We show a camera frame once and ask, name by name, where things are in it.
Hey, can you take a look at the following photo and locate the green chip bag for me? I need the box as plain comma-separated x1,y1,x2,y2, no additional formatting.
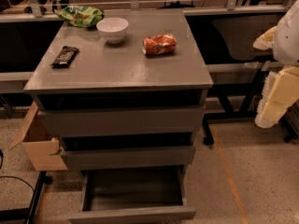
54,5,105,28

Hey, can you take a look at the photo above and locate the black metal floor frame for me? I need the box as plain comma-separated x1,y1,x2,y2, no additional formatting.
0,171,53,224

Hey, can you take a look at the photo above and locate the grey metal railing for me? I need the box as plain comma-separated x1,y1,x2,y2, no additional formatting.
0,0,299,23

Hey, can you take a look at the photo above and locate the white ceramic bowl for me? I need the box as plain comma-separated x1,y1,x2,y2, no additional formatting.
96,18,129,44

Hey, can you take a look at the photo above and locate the brown cardboard box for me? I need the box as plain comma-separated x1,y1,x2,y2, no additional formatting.
9,102,67,171

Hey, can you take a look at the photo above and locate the black side table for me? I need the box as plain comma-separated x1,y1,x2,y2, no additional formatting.
196,13,282,146

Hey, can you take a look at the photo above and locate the grey middle drawer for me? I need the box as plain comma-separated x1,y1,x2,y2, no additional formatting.
60,132,195,170

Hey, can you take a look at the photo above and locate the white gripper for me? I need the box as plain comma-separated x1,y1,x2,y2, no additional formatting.
253,0,299,128

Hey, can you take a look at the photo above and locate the crushed orange soda can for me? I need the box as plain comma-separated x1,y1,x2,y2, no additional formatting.
143,35,177,56

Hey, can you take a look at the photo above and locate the grey bottom drawer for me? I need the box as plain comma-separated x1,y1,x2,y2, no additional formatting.
69,166,196,224

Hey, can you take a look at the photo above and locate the grey top drawer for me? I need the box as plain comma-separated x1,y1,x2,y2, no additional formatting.
39,91,204,137

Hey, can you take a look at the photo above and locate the grey drawer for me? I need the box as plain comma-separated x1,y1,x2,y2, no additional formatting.
60,132,195,170
69,166,196,224
39,91,204,137

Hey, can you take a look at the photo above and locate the black cable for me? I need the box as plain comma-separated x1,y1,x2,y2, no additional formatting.
0,148,36,194

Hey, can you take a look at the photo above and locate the dark chocolate bar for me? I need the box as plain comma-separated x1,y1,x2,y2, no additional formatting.
51,46,79,68

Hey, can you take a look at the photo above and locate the grey drawer cabinet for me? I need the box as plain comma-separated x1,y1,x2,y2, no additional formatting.
23,8,215,173

